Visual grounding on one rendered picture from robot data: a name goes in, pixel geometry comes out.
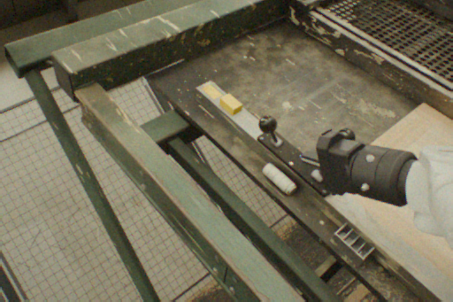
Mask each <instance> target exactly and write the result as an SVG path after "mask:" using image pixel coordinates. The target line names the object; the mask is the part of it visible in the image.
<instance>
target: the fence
mask: <svg viewBox="0 0 453 302"><path fill-rule="evenodd" d="M208 85H212V87H213V88H215V89H216V90H217V91H218V92H220V93H221V94H222V95H223V96H226V95H227V94H226V93H225V92H224V91H223V90H221V88H219V87H218V86H217V85H216V84H213V82H212V81H208V82H206V83H205V84H203V85H201V86H199V87H198V88H196V101H197V102H199V103H200V104H201V105H202V106H204V107H205V108H206V110H207V111H209V112H210V113H211V114H213V116H214V117H215V118H218V120H219V121H221V123H222V124H224V125H225V126H226V127H227V128H228V129H230V130H231V131H232V133H234V134H235V135H236V136H238V137H239V138H240V140H243V142H244V143H245V144H247V146H249V147H250V148H251V149H252V150H253V151H254V152H255V153H256V154H257V155H258V156H259V157H260V158H262V159H263V160H264V161H265V163H273V165H274V166H276V167H277V168H278V169H279V170H280V171H281V172H282V173H283V174H284V175H286V176H287V177H288V178H289V179H290V180H291V181H292V182H294V184H295V185H296V189H297V190H299V191H300V193H302V194H303V195H304V196H305V197H307V198H308V200H309V201H311V202H312V203H313V204H314V205H315V206H316V207H317V208H318V209H320V211H321V212H322V213H324V214H325V215H326V216H327V217H328V218H329V219H331V220H332V221H333V222H334V223H335V224H336V225H338V226H339V227H340V228H341V227H342V226H344V224H345V222H347V223H348V225H349V226H351V227H352V228H353V229H354V230H355V231H356V232H357V233H358V234H360V236H362V237H363V238H364V239H365V240H367V241H368V242H369V243H370V244H371V245H372V246H374V247H375V250H373V251H372V254H371V255H372V257H373V258H374V259H376V260H377V261H378V262H379V263H380V264H381V265H382V266H383V267H385V268H386V270H388V271H389V272H390V273H391V274H392V275H394V276H395V277H396V278H397V279H398V280H399V281H400V282H402V283H403V284H404V285H405V286H406V288H409V289H410V290H411V292H414V293H415V295H416V296H417V297H419V298H420V299H421V300H423V301H424V302H453V282H452V281H451V279H450V278H448V277H447V276H446V275H445V274H444V273H443V272H441V271H440V270H439V268H436V267H435V266H434V265H432V264H431V263H430V261H429V260H426V258H425V257H423V256H422V255H421V254H420V253H418V252H417V251H415V250H414V249H413V248H412V247H410V246H409V244H407V243H405V242H404V240H403V239H401V237H400V236H398V235H397V234H396V233H394V232H393V231H392V230H391V229H389V228H388V227H387V226H385V225H384V223H383V222H380V220H379V219H376V218H375V216H374V215H372V214H371V213H370V212H368V211H367V210H366V209H365V208H363V207H362V206H361V205H360V204H359V203H358V202H357V201H355V199H354V198H352V197H351V196H350V195H349V194H347V193H345V194H343V196H339V195H337V194H336V195H335V196H333V195H332V194H331V193H330V194H328V195H327V197H321V196H320V195H319V193H318V192H316V190H314V189H313V188H312V187H311V186H309V185H308V183H307V182H304V180H303V179H302V178H300V177H299V176H298V175H297V174H295V173H294V172H293V171H292V170H291V169H289V168H288V166H286V165H285V164H284V163H282V162H281V161H280V159H277V157H276V156H275V155H273V154H272V153H271V152H270V151H268V150H267V149H266V148H265V147H264V146H263V145H262V144H261V143H260V142H259V141H258V140H257V137H258V136H260V135H262V131H261V130H260V129H259V127H258V119H257V118H255V117H254V116H253V115H252V114H250V113H249V112H248V111H246V110H245V109H244V108H242V110H241V111H240V112H238V113H237V114H235V115H232V114H230V113H229V112H228V111H226V110H225V108H224V107H223V106H221V105H220V104H219V102H220V99H221V98H222V97H223V96H220V97H218V98H216V99H213V98H211V97H210V96H209V95H208V94H206V92H204V91H203V90H202V88H205V87H206V86H208Z"/></svg>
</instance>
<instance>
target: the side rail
mask: <svg viewBox="0 0 453 302"><path fill-rule="evenodd" d="M74 93H75V96H77V98H78V99H79V101H80V105H81V110H82V117H81V122H82V124H83V125H84V126H86V129H88V130H89V133H91V134H92V135H93V136H94V138H95V139H96V140H97V141H98V142H99V143H100V144H101V145H102V147H103V148H104V149H105V151H106V152H108V153H109V155H110V156H111V157H112V159H114V161H115V162H116V163H117V164H118V166H120V168H121V169H122V171H124V173H125V174H126V175H127V177H128V178H130V180H131V182H133V183H134V186H136V187H137V188H138V189H139V191H140V192H141V193H142V194H143V195H144V196H145V197H146V199H147V200H148V201H150V204H151V205H153V206H154V208H155V209H156V210H157V212H158V213H159V214H160V215H161V216H162V217H163V219H164V220H165V221H166V222H167V224H168V225H169V226H170V227H171V228H172V229H173V231H175V233H176V235H177V236H179V237H180V239H181V240H182V241H183V243H184V244H185V245H186V246H187V247H188V248H189V249H190V250H191V252H192V253H193V254H194V255H195V257H196V258H197V259H198V260H199V262H200V263H202V264H203V266H204V267H205V268H206V270H207V271H208V272H209V273H210V275H211V276H212V277H213V278H214V279H215V280H216V282H217V283H218V284H219V286H220V287H221V288H222V289H223V290H224V291H225V292H226V294H227V295H228V296H229V297H230V298H231V299H232V300H233V302H307V301H306V300H304V299H303V297H302V296H301V295H300V294H299V293H298V292H297V291H296V290H295V288H293V287H292V286H291V285H290V283H288V282H287V280H285V278H284V277H283V276H282V275H281V274H280V273H279V271H277V270H276V269H275V267H273V266H272V265H271V263H269V261H268V260H267V259H266V258H265V257H264V256H263V255H262V254H261V253H260V252H259V251H258V250H257V249H256V247H254V246H253V245H252V243H251V242H250V241H249V240H248V239H247V238H246V237H245V236H244V235H243V234H242V233H241V232H240V231H239V230H238V229H237V228H236V226H235V225H234V224H233V223H232V222H231V221H230V220H229V219H228V218H227V217H226V216H225V215H224V214H223V213H222V212H221V211H220V210H219V209H218V208H217V207H216V206H215V205H214V204H213V203H212V202H211V201H210V199H208V198H207V197H206V196H205V195H204V194H203V192H202V191H201V190H200V189H199V188H198V187H197V186H196V185H195V184H194V183H193V182H192V181H191V180H190V179H189V178H188V176H187V175H186V174H184V172H183V171H182V170H180V168H179V167H178V166H176V164H175V163H173V161H172V159H170V158H169V156H168V155H166V154H165V152H164V151H162V149H161V148H159V147H158V146H157V144H155V142H154V140H152V139H151V138H150V136H148V135H147V133H145V132H144V131H143V130H142V129H141V128H140V127H139V125H138V124H137V123H136V122H135V121H134V120H133V119H132V118H131V117H130V116H129V115H128V114H127V113H126V112H125V111H124V110H123V108H122V107H121V106H120V105H119V104H118V103H117V102H116V101H115V100H114V99H112V97H111V96H109V94H108V93H107V92H106V91H105V89H104V88H102V87H101V85H100V84H98V83H97V82H95V83H94V84H90V85H88V86H87V87H85V88H81V89H78V90H75V91H74Z"/></svg>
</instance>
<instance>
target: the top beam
mask: <svg viewBox="0 0 453 302"><path fill-rule="evenodd" d="M289 2H290V0H203V1H199V2H197V3H194V4H191V5H187V6H184V7H182V8H180V9H176V10H174V11H172V12H166V13H164V14H161V15H159V16H156V17H154V18H151V19H147V20H143V21H141V22H139V23H137V24H133V25H131V26H128V27H123V28H120V29H118V30H116V31H112V32H110V33H108V34H105V35H99V36H97V37H95V38H93V39H89V40H87V41H85V42H82V43H76V44H74V45H73V46H68V47H66V48H63V49H62V50H55V51H53V52H52V53H51V55H50V58H51V61H52V65H53V67H54V70H55V75H56V78H57V81H58V85H59V86H60V88H62V89H63V91H65V93H66V94H67V95H68V96H69V97H70V99H72V100H73V101H74V102H75V103H79V102H80V101H79V99H78V98H77V96H75V93H74V91H75V90H76V89H75V88H78V87H79V86H81V85H82V84H86V83H88V82H90V81H96V82H99V84H100V85H101V87H102V88H104V89H105V91H106V92H107V91H109V90H111V89H114V88H117V87H119V86H120V85H122V84H126V83H128V82H130V81H134V80H135V79H137V78H139V77H143V76H144V75H146V74H149V73H153V72H154V71H156V70H158V69H161V68H163V67H165V66H169V65H170V64H172V63H174V62H178V61H180V60H182V59H184V58H187V57H189V56H191V55H193V54H196V53H198V52H199V51H202V50H206V49H208V48H210V47H213V46H215V45H217V44H218V43H222V42H224V41H226V40H228V39H232V38H233V37H236V36H237V35H241V34H243V33H245V32H249V31H250V30H251V29H254V28H255V27H260V26H262V25H264V24H266V23H269V22H270V21H272V20H276V19H278V18H280V17H282V16H285V15H287V12H288V7H289Z"/></svg>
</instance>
